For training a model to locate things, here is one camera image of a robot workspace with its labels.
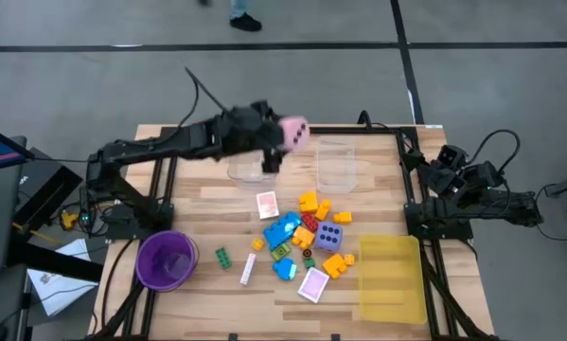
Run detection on person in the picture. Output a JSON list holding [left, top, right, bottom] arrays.
[[197, 0, 264, 33]]

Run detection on black equipment case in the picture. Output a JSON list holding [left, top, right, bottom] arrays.
[[15, 146, 84, 228]]

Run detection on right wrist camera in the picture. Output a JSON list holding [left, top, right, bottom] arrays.
[[436, 144, 470, 168]]

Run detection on yellow translucent plastic bin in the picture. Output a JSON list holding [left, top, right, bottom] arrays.
[[357, 234, 429, 326]]

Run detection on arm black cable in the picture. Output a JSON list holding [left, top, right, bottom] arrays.
[[162, 65, 230, 143], [469, 128, 523, 175]]

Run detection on tall clear plastic container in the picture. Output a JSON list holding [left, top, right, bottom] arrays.
[[226, 141, 280, 187]]

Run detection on purple plastic bucket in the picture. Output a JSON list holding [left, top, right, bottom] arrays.
[[134, 230, 200, 294]]

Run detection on white paper sheets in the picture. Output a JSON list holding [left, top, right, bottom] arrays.
[[27, 238, 99, 317]]

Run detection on dark green brick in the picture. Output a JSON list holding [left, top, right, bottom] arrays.
[[215, 246, 233, 271]]

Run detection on large orange-yellow toy block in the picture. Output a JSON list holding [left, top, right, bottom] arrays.
[[321, 253, 348, 280]]

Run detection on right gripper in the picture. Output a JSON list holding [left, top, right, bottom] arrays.
[[401, 148, 470, 201]]

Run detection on black floor cable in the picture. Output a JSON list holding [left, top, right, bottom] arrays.
[[532, 182, 567, 242]]

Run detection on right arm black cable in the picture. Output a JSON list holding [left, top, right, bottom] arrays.
[[469, 128, 523, 175]]

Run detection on large blue toy block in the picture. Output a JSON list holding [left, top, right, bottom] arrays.
[[262, 210, 304, 252]]

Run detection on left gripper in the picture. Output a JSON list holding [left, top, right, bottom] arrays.
[[221, 99, 287, 174]]

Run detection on red-backed card deck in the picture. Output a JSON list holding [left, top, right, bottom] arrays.
[[256, 190, 280, 221]]

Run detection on frosted clear plastic bin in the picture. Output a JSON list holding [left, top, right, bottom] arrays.
[[315, 135, 359, 195]]

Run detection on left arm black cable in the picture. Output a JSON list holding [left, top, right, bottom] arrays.
[[162, 65, 230, 143]]

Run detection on lime green toy brick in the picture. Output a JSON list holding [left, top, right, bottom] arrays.
[[270, 242, 292, 262]]

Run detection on pink foam dice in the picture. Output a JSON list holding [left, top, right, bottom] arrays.
[[277, 116, 311, 153]]

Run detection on pink-backed wrapped card deck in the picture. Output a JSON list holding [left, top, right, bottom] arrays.
[[297, 266, 331, 305]]

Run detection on purple foam dice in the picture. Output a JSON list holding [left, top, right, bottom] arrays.
[[314, 221, 345, 253]]

